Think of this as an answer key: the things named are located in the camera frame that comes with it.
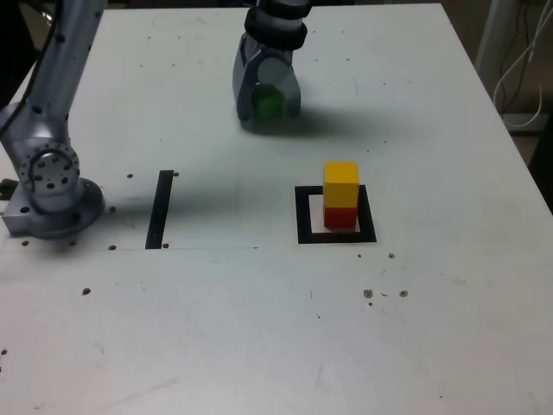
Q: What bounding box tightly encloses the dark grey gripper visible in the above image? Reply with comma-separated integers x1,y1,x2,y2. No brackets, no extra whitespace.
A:
231,33,302,131

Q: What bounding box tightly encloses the green cube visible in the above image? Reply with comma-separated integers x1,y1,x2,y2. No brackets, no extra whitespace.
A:
251,82,286,123

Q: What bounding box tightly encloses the yellow cube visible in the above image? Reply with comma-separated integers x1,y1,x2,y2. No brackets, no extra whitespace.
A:
322,160,360,210

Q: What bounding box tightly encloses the red cube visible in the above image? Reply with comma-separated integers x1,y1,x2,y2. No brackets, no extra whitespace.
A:
323,204,359,231

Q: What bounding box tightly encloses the black tape square outline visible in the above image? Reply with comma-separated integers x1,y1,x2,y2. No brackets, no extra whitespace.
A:
294,184,378,246

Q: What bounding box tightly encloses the black tape strip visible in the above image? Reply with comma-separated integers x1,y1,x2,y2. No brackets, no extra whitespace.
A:
143,169,175,251

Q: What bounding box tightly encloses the white post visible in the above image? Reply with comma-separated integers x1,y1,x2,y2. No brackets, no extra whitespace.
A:
474,0,507,87

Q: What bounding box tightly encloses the white cable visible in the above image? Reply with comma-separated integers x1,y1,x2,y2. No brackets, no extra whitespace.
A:
492,0,547,127

